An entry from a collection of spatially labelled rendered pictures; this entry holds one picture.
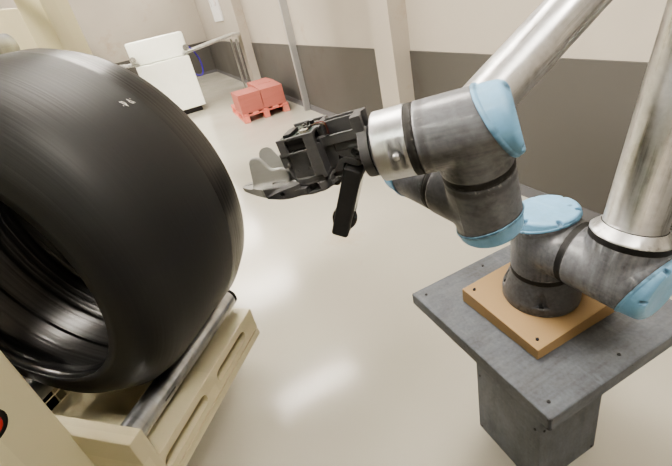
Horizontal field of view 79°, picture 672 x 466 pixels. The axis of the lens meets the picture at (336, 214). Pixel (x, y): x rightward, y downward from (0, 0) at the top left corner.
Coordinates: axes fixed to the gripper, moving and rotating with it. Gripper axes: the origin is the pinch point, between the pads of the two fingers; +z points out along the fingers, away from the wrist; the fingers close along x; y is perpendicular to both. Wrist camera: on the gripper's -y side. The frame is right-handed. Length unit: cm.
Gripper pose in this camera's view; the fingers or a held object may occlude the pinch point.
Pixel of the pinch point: (253, 190)
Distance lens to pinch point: 62.6
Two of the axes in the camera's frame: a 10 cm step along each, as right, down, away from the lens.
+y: -3.3, -8.4, -4.2
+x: -2.6, 5.1, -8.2
